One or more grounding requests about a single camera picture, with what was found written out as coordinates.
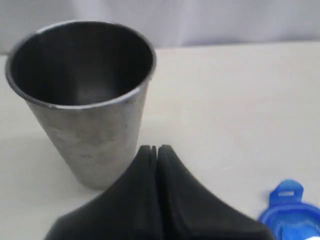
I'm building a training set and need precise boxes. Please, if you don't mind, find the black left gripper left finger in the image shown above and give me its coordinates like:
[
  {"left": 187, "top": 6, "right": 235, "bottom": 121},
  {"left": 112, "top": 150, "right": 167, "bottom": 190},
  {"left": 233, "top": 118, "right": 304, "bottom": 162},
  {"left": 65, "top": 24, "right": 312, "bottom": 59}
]
[{"left": 45, "top": 145, "right": 164, "bottom": 240}]

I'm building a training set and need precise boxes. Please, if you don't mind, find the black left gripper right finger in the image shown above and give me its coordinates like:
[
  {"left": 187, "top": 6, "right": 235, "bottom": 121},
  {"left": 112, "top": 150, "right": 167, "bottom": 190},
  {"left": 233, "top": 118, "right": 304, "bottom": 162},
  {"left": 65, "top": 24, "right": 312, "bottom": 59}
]
[{"left": 157, "top": 145, "right": 274, "bottom": 240}]

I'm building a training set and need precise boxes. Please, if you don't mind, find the blue plastic lid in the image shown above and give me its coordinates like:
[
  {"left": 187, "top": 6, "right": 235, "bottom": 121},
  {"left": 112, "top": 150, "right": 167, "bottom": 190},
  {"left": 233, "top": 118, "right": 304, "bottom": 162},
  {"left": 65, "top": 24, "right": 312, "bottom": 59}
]
[{"left": 258, "top": 179, "right": 320, "bottom": 240}]

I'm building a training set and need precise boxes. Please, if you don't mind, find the stainless steel cup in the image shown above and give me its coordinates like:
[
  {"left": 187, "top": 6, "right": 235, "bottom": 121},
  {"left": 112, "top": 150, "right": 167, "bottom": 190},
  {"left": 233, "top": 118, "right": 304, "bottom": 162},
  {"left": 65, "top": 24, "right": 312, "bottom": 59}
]
[{"left": 5, "top": 20, "right": 157, "bottom": 190}]

